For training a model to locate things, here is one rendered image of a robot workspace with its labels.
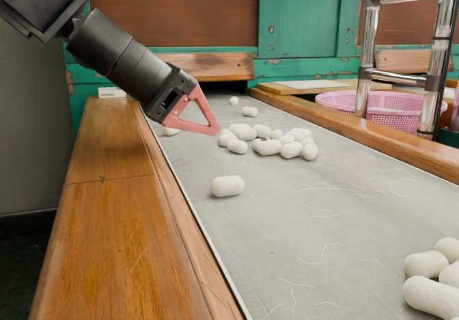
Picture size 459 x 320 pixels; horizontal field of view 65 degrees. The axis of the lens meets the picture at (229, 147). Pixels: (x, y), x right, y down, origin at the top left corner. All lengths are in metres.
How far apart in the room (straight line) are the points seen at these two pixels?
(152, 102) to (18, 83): 1.40
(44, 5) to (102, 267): 0.27
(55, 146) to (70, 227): 1.53
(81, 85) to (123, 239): 0.71
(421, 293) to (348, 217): 0.13
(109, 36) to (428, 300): 0.36
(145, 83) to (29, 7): 0.13
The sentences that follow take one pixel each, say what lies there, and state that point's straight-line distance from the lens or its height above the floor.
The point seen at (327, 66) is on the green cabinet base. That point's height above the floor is 0.81.
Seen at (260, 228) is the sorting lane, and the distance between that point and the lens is 0.33.
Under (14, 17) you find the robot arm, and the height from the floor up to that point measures 0.92.
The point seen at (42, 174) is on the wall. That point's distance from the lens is 1.88.
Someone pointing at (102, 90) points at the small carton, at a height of 0.78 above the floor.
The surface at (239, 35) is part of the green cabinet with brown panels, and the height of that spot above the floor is 0.90.
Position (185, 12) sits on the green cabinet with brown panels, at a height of 0.96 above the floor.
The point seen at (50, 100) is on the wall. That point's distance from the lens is 1.79.
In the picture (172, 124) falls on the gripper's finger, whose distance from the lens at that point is 0.45.
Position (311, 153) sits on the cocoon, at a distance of 0.50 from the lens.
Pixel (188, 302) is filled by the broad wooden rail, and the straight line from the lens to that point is 0.22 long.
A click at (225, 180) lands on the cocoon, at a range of 0.38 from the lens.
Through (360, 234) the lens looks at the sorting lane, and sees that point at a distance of 0.34.
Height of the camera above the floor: 0.90
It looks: 17 degrees down
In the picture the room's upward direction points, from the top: straight up
